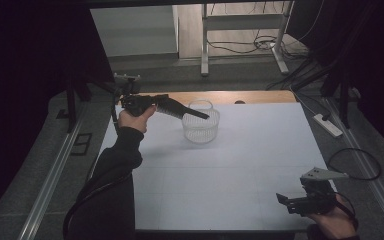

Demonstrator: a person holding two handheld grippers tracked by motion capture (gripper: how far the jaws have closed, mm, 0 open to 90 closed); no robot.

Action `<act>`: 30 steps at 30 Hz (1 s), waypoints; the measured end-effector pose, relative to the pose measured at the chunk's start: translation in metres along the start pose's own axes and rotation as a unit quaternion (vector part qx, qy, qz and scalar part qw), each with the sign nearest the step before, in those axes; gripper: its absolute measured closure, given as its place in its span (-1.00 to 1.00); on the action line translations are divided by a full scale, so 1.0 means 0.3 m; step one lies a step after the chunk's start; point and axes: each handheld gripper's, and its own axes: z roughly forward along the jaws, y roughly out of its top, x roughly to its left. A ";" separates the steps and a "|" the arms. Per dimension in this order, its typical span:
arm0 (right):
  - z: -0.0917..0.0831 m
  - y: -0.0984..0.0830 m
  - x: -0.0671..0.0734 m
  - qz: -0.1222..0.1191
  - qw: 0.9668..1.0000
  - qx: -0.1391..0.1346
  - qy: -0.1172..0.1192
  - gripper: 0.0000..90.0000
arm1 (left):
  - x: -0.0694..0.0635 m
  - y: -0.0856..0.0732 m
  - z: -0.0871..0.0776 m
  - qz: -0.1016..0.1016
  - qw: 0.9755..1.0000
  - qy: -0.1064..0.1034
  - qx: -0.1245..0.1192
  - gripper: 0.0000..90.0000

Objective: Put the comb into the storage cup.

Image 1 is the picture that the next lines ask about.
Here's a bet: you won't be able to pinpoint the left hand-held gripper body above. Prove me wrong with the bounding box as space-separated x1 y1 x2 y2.
112 73 158 118

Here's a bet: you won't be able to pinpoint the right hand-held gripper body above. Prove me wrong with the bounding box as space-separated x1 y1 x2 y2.
286 166 350 217

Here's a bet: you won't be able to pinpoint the black comb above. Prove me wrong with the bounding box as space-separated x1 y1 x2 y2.
155 95 211 121

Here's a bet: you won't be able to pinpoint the clear plastic basket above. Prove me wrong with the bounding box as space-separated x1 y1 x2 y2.
181 99 221 145

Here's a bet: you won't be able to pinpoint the person's left hand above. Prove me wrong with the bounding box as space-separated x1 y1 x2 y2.
117 105 157 135

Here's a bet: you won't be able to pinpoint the person's right hand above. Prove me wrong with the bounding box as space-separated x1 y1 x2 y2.
307 195 358 240

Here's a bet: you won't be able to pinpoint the white table mat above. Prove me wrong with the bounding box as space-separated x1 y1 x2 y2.
98 102 330 232

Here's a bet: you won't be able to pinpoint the black stand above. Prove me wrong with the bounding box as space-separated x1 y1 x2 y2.
63 71 122 134
293 56 362 130

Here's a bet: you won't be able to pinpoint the black floor socket plate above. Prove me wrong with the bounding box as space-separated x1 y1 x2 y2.
70 132 93 157

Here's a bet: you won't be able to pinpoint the grey board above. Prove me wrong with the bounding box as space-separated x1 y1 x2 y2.
89 4 180 58

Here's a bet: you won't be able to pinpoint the white power strip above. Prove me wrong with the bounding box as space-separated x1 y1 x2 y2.
313 113 344 139

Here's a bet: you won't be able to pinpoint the right hand-held gripper cable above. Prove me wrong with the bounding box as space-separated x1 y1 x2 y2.
335 191 360 232

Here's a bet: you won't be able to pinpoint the aluminium rail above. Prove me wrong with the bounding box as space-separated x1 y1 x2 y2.
17 103 88 240
323 98 384 240

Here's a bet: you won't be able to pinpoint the white metal stand frame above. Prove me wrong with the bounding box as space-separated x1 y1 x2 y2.
200 0 295 77

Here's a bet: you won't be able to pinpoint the black looped cable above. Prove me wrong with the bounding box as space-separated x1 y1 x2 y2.
326 147 383 182

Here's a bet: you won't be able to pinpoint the black floor cables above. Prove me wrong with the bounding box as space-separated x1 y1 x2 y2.
206 31 309 60

